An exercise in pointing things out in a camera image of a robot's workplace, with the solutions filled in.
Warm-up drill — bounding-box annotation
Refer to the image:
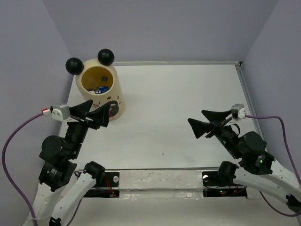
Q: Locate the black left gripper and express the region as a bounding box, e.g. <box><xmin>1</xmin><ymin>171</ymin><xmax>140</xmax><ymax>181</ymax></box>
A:
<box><xmin>67</xmin><ymin>97</ymin><xmax>112</xmax><ymax>157</ymax></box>

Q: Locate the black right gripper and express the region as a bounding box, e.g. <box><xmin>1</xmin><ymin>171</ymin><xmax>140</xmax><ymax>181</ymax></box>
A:
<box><xmin>186</xmin><ymin>109</ymin><xmax>240</xmax><ymax>158</ymax></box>

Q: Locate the white-cap blue-label water bottle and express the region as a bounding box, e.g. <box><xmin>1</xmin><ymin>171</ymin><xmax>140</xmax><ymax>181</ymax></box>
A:
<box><xmin>89</xmin><ymin>86</ymin><xmax>110</xmax><ymax>95</ymax></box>

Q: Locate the blue-cap water bottle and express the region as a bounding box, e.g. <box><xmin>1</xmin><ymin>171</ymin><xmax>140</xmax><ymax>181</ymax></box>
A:
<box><xmin>102</xmin><ymin>76</ymin><xmax>108</xmax><ymax>82</ymax></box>

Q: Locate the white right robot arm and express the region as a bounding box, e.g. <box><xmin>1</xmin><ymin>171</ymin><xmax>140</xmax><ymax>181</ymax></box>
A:
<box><xmin>188</xmin><ymin>105</ymin><xmax>301</xmax><ymax>217</ymax></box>

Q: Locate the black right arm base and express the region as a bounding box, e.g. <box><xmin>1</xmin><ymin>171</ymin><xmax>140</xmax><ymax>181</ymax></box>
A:
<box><xmin>202</xmin><ymin>171</ymin><xmax>247</xmax><ymax>198</ymax></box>

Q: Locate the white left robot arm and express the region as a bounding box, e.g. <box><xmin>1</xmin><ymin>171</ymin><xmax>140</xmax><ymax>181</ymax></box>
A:
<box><xmin>24</xmin><ymin>100</ymin><xmax>111</xmax><ymax>226</ymax></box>

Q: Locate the cream cat-print bin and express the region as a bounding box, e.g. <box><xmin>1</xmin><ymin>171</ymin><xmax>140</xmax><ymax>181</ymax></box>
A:
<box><xmin>65</xmin><ymin>48</ymin><xmax>126</xmax><ymax>121</ymax></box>

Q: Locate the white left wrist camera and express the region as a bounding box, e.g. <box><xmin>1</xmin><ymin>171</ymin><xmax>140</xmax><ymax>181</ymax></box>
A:
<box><xmin>41</xmin><ymin>104</ymin><xmax>77</xmax><ymax>123</ymax></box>

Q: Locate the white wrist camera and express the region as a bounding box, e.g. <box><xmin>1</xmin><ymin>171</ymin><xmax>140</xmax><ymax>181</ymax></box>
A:
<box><xmin>41</xmin><ymin>104</ymin><xmax>77</xmax><ymax>123</ymax></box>
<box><xmin>230</xmin><ymin>104</ymin><xmax>246</xmax><ymax>124</ymax></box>

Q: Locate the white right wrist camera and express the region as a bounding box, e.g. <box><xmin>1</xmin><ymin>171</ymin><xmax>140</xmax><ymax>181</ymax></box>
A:
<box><xmin>230</xmin><ymin>104</ymin><xmax>246</xmax><ymax>124</ymax></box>

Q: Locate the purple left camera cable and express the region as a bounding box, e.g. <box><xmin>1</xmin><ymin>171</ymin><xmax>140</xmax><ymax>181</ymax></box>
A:
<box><xmin>1</xmin><ymin>112</ymin><xmax>113</xmax><ymax>226</ymax></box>

